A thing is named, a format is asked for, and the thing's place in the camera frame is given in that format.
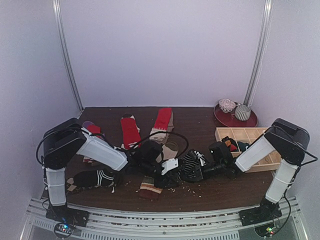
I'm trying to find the black white striped sock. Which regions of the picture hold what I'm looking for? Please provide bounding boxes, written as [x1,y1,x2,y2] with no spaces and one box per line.
[178,150,200,182]

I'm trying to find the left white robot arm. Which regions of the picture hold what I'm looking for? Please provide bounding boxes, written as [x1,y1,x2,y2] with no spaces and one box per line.
[35,118,180,222]

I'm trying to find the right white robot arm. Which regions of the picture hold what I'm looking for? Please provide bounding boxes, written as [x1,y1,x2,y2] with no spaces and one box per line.
[179,118,310,221]

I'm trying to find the beige striped maroon sock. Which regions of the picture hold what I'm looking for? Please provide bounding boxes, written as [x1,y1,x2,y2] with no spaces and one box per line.
[139,141,179,201]

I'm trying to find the black argyle rolled sock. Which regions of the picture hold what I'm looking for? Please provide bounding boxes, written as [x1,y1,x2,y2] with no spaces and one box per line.
[221,136,239,152]

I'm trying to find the teal rolled sock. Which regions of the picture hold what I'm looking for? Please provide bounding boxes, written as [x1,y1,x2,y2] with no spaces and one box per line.
[237,141,250,152]

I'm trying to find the red beige sock centre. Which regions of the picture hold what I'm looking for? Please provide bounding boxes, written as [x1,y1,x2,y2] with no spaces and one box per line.
[149,107,174,144]

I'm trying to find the red sock centre left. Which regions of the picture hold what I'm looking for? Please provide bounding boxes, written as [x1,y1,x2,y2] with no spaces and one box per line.
[120,114,141,150]

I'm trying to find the red round plate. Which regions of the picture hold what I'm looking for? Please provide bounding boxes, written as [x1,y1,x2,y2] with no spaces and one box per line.
[213,104,259,128]

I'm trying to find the white patterned bowl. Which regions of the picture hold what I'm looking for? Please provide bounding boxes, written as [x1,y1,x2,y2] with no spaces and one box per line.
[218,98,237,113]

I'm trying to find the grey striped cup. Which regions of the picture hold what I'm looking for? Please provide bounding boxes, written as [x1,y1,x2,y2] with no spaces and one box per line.
[234,104,251,122]

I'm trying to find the wooden compartment box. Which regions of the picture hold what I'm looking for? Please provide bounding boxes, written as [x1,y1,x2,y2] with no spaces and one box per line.
[215,127,282,173]

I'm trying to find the black sock three white stripes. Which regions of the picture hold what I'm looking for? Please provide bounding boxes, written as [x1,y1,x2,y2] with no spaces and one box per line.
[73,168,122,188]

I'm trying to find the red purple sock far left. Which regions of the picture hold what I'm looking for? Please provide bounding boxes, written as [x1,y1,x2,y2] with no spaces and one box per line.
[82,121,102,166]

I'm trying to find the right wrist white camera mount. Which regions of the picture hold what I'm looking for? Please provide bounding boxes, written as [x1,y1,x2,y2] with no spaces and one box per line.
[195,151,207,167]

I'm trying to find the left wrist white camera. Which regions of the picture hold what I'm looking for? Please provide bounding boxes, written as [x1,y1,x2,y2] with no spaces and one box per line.
[161,158,179,176]

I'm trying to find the left black cable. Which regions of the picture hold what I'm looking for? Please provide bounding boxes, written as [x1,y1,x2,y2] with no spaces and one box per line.
[119,131,190,161]

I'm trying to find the black cable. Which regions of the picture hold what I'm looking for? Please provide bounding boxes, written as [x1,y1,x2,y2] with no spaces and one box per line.
[274,127,318,236]
[119,131,190,161]

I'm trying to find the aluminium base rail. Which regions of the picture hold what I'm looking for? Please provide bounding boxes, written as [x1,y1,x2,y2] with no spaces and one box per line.
[18,197,311,240]

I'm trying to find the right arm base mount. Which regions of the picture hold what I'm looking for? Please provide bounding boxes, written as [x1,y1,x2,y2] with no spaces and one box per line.
[238,199,282,238]

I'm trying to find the right black cable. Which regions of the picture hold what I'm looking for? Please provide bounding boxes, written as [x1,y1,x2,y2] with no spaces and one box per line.
[274,127,318,236]

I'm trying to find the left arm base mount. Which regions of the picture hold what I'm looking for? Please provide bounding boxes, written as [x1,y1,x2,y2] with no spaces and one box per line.
[45,204,90,239]

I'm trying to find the right aluminium corner post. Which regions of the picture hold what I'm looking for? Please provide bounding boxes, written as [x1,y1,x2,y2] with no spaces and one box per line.
[243,0,274,108]

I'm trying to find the aluminium corner post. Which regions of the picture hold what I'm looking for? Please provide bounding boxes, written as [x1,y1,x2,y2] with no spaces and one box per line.
[52,0,84,113]
[243,0,274,108]

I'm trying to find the left aluminium corner post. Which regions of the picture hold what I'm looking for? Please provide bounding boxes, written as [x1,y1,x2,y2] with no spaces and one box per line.
[52,0,84,113]

